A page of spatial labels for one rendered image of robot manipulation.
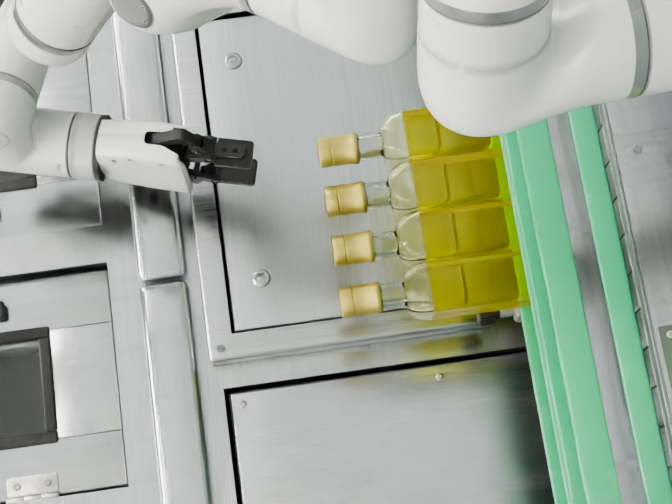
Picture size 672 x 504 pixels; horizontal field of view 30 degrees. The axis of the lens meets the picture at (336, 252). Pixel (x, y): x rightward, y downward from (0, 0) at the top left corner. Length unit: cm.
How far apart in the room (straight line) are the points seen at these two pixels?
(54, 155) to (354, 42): 54
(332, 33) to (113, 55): 71
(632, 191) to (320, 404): 47
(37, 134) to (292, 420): 44
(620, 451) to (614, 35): 45
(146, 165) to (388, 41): 48
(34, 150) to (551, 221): 56
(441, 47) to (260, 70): 71
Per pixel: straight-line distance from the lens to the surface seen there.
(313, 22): 97
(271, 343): 147
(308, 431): 150
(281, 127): 155
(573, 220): 126
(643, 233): 125
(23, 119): 136
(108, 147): 138
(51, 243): 157
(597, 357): 123
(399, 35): 96
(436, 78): 91
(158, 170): 138
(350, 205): 137
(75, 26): 120
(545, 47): 91
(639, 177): 127
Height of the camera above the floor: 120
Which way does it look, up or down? 2 degrees down
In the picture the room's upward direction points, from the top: 98 degrees counter-clockwise
